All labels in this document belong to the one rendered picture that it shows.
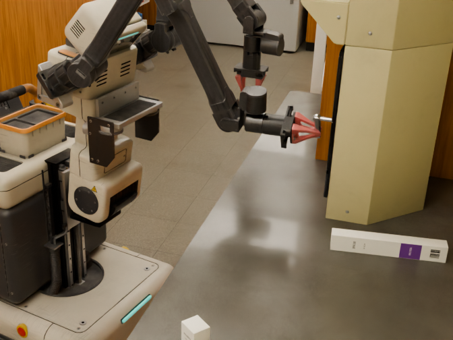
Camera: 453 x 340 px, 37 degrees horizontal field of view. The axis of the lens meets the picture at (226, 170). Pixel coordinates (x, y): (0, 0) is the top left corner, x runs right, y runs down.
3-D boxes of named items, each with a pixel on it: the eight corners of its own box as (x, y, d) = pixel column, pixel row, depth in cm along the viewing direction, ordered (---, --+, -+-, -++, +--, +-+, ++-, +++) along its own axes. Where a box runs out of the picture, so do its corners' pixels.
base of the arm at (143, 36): (143, 35, 241) (123, 42, 232) (158, 24, 236) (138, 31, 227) (156, 57, 242) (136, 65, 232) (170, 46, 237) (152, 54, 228)
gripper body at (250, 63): (263, 77, 215) (265, 54, 212) (232, 73, 218) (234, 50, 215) (268, 71, 221) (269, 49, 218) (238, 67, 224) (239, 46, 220)
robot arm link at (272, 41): (255, 9, 216) (243, 15, 209) (288, 15, 211) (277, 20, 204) (253, 46, 221) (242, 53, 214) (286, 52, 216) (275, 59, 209)
